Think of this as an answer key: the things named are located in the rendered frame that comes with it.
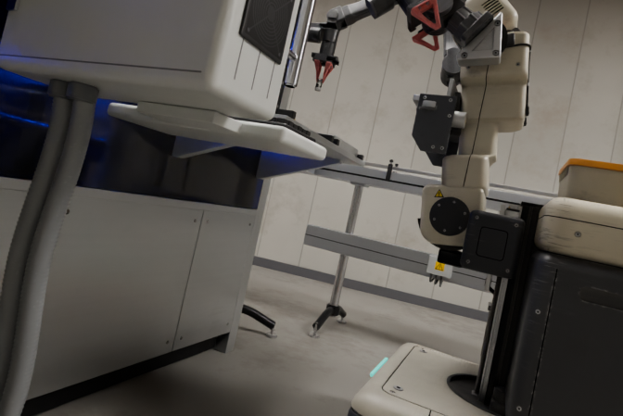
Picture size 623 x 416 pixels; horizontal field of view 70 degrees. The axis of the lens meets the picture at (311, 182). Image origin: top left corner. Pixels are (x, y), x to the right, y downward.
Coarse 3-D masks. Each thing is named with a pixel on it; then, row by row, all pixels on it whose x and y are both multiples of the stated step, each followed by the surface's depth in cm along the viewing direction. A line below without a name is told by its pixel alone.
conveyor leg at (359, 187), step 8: (360, 184) 248; (360, 192) 251; (352, 200) 251; (360, 200) 251; (352, 208) 250; (352, 216) 250; (352, 224) 250; (352, 232) 250; (344, 256) 249; (344, 264) 249; (344, 272) 249; (336, 280) 249; (336, 288) 248; (336, 296) 248; (336, 304) 248
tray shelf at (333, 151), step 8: (304, 128) 119; (312, 136) 124; (320, 136) 129; (320, 144) 133; (328, 144) 136; (328, 152) 150; (336, 152) 145; (344, 152) 150; (344, 160) 165; (352, 160) 159; (360, 160) 166
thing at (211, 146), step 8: (176, 136) 132; (176, 144) 132; (184, 144) 130; (192, 144) 129; (200, 144) 128; (208, 144) 127; (216, 144) 126; (176, 152) 131; (184, 152) 130; (192, 152) 129; (200, 152) 129; (208, 152) 130
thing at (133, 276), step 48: (0, 192) 89; (96, 192) 110; (0, 240) 91; (96, 240) 113; (144, 240) 128; (192, 240) 148; (240, 240) 176; (0, 288) 93; (48, 288) 103; (96, 288) 116; (144, 288) 131; (192, 288) 153; (48, 336) 105; (96, 336) 118; (144, 336) 135; (192, 336) 158; (48, 384) 108
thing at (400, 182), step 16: (320, 176) 266; (336, 176) 253; (352, 176) 249; (368, 176) 245; (384, 176) 242; (400, 176) 238; (416, 176) 235; (432, 176) 235; (400, 192) 249; (416, 192) 234; (496, 192) 219; (528, 192) 216; (544, 192) 213; (496, 208) 218
